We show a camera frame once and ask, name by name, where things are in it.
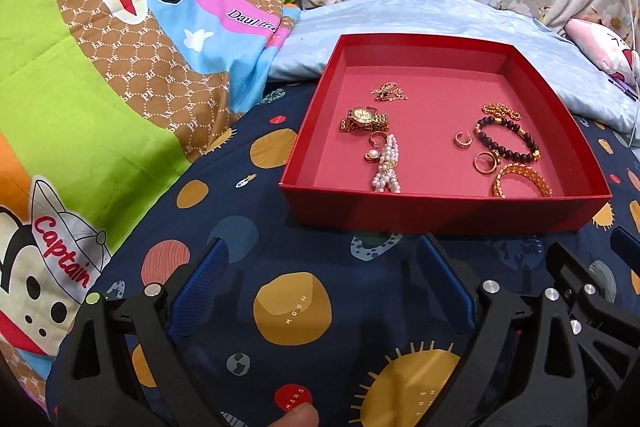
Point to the left hand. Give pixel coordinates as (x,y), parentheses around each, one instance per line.
(303,416)

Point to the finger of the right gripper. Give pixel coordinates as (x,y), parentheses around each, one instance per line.
(607,335)
(627,247)

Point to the navy planet print bedsheet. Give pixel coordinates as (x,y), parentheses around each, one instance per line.
(346,320)

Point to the gold twisted bangle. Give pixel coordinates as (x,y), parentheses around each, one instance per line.
(520,172)

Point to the colourful monkey cartoon quilt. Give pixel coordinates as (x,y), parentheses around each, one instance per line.
(104,104)

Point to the pink white plush toy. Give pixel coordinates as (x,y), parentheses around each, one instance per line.
(605,50)

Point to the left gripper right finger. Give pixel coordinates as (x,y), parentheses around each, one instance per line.
(548,389)

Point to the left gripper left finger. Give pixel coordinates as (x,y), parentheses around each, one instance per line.
(98,385)

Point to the red jewelry tray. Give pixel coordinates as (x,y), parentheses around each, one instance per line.
(443,188)

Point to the light blue pillow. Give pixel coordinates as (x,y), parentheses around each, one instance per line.
(584,89)

